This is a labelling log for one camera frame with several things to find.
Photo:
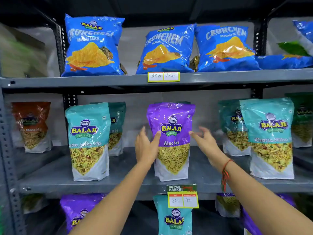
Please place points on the person's left thumb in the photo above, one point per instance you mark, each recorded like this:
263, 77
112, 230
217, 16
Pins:
157, 139

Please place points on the yellow-edged price label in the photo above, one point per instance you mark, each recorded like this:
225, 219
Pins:
163, 76

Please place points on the purple snack packet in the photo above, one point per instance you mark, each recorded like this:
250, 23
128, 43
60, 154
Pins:
75, 210
227, 204
172, 117
249, 225

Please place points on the light teal snack packet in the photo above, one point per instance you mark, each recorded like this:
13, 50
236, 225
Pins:
269, 137
86, 141
174, 221

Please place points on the dark teal snack packet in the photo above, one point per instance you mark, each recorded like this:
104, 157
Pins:
117, 134
232, 129

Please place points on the dark green snack packet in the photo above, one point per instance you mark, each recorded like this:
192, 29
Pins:
33, 201
302, 119

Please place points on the blue chips packet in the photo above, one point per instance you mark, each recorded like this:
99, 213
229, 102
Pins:
163, 48
225, 48
305, 31
283, 61
91, 46

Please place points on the person's right forearm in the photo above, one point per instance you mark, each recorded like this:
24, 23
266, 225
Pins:
259, 200

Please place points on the person's right thumb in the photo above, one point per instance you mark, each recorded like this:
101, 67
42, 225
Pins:
195, 137

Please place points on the person's left forearm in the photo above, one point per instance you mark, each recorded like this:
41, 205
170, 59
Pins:
117, 200

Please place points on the orange snack packet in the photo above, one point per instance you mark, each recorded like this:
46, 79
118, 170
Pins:
33, 127

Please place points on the blurred green packet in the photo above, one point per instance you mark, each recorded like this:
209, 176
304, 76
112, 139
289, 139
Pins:
22, 53

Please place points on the green and red price label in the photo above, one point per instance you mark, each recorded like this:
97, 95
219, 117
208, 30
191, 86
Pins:
183, 197

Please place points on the person's right hand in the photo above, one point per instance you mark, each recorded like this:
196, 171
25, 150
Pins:
207, 149

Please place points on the grey metal shelf rack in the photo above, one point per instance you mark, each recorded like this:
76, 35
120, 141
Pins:
73, 81

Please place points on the green chips packet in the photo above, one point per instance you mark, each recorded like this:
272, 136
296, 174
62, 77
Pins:
294, 47

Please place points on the person's left hand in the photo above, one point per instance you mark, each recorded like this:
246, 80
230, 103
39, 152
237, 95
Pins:
144, 151

